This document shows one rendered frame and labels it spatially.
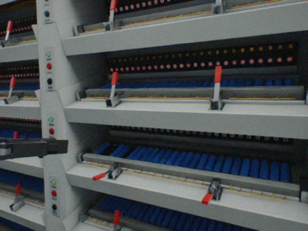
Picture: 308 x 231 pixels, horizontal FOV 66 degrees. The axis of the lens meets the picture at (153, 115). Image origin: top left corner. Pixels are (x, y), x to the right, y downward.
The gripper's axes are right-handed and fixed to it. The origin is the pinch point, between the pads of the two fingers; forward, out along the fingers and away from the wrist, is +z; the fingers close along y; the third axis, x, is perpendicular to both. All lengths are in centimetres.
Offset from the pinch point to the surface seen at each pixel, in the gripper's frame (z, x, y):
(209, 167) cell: 22.2, 2.8, -29.5
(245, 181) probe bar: 18.8, 4.2, -38.0
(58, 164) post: 15.4, 7.0, 13.0
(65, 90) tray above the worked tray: 12.6, -14.3, 10.2
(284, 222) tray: 15.2, 9.8, -45.4
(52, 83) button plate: 11.2, -16.4, 14.2
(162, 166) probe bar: 19.6, 3.9, -18.5
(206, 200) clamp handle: 9.1, 7.2, -32.3
